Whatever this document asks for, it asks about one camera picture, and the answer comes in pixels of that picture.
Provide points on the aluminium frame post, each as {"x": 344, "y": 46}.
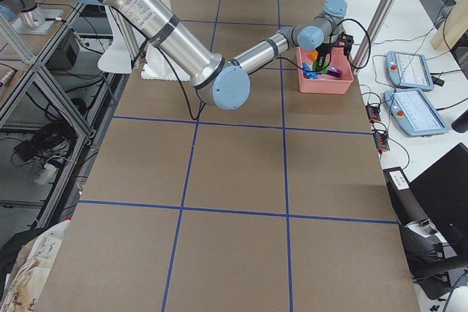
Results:
{"x": 364, "y": 50}

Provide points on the teach pendant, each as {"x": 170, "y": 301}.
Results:
{"x": 408, "y": 70}
{"x": 414, "y": 113}

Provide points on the usb hub near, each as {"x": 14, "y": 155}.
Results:
{"x": 381, "y": 142}

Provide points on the pink plastic box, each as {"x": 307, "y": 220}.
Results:
{"x": 325, "y": 84}

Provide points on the usb hub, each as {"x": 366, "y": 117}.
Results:
{"x": 381, "y": 142}
{"x": 373, "y": 113}

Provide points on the usb hub far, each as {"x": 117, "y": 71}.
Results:
{"x": 373, "y": 113}

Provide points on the purple block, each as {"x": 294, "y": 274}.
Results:
{"x": 334, "y": 72}

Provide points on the orange block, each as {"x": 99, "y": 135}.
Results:
{"x": 313, "y": 55}

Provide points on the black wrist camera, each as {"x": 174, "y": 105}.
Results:
{"x": 346, "y": 41}

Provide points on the cloth bag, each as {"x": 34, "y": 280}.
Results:
{"x": 31, "y": 268}

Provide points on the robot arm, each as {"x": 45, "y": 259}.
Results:
{"x": 216, "y": 80}

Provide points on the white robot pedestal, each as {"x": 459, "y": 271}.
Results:
{"x": 154, "y": 66}

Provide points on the long blue block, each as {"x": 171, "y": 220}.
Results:
{"x": 308, "y": 72}

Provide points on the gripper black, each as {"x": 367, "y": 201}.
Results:
{"x": 322, "y": 57}

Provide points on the far teach pendant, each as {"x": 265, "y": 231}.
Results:
{"x": 408, "y": 70}

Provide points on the near teach pendant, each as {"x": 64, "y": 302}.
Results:
{"x": 414, "y": 113}

